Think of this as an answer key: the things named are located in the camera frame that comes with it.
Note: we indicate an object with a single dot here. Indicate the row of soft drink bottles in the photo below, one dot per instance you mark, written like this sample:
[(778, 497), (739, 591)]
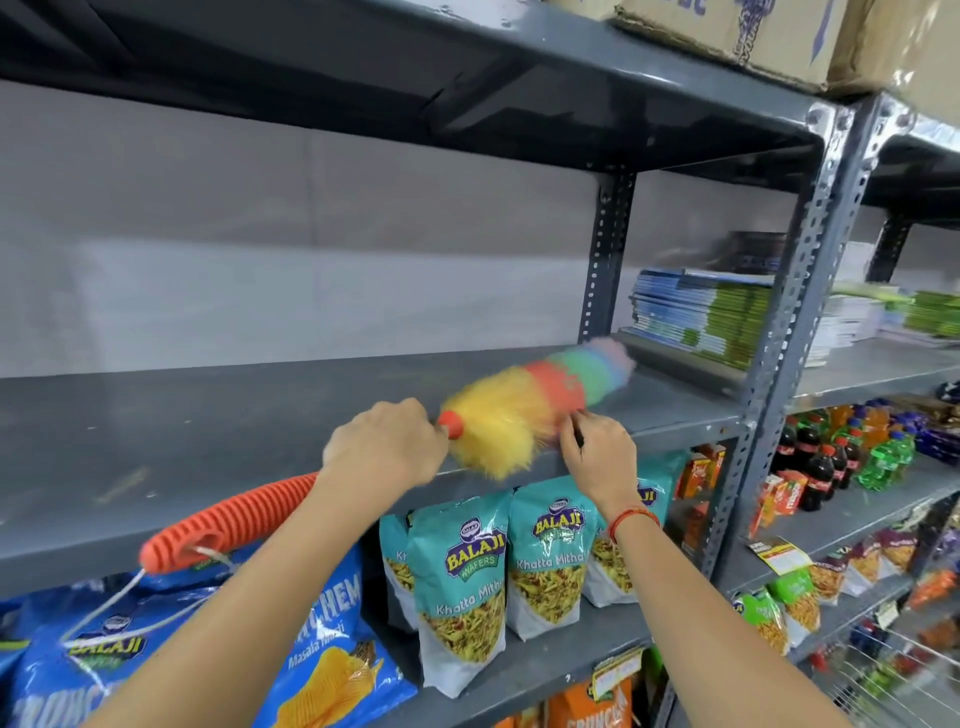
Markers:
[(817, 469)]

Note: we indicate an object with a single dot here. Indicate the pile of dark blue packets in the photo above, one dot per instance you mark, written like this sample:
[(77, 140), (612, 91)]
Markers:
[(934, 431)]

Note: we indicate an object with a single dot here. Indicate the blue chips packet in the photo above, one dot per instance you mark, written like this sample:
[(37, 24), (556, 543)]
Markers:
[(112, 660), (330, 664)]

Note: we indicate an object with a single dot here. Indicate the red thread wrist band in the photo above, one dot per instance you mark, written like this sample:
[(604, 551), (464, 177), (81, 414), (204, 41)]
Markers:
[(632, 517)]

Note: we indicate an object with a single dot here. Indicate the stack of blue green notebooks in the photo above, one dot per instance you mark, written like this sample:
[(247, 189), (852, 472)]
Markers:
[(701, 315)]

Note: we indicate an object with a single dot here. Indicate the row of maroon snack packets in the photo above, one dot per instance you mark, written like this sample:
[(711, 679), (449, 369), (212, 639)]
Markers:
[(862, 559)]

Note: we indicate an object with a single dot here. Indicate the person's left forearm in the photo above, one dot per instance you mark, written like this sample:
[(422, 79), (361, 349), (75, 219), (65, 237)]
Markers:
[(240, 607)]

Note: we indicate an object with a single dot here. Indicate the plain cardboard box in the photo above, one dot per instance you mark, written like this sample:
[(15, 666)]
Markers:
[(900, 52)]

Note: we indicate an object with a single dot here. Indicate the person's right thumb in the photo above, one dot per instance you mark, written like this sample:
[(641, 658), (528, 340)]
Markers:
[(568, 448)]

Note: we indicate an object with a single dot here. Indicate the orange snack packet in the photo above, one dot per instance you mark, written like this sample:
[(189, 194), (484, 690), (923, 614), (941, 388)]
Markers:
[(592, 712)]

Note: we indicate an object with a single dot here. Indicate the orange juice carton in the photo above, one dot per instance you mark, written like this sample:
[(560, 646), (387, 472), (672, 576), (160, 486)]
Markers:
[(701, 472), (780, 499)]

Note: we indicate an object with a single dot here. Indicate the stack of white books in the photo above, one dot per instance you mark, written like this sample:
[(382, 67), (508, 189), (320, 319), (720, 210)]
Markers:
[(844, 322)]

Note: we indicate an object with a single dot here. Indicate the stack of dark books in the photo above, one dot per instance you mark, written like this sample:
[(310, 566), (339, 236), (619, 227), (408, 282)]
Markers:
[(757, 251)]

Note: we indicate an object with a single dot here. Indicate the person's left hand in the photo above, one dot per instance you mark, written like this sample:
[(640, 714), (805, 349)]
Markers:
[(382, 448)]

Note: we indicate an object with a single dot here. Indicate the person's right forearm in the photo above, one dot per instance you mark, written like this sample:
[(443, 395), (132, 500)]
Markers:
[(705, 637)]

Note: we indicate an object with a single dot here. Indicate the printed cardboard box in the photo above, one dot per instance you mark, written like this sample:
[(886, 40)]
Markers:
[(720, 26)]

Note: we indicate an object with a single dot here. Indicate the yellow shelf price label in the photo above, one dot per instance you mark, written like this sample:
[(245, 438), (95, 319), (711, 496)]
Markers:
[(616, 673), (780, 555)]

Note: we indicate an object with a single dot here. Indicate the person's right hand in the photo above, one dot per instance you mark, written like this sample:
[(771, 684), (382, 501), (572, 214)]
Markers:
[(604, 469)]

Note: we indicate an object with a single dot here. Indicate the teal snack packet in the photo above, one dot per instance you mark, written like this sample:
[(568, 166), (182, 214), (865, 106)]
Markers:
[(394, 570), (652, 487), (465, 585), (551, 555)]

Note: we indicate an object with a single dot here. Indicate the grey metal shelf rack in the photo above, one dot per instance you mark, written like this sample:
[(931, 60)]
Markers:
[(225, 420), (862, 369)]

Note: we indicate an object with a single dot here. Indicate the person's left fingers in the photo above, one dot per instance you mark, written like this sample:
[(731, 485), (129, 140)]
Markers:
[(409, 414)]

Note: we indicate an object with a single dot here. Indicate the green snack packet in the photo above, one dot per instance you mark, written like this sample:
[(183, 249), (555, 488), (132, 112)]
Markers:
[(765, 619), (799, 600)]

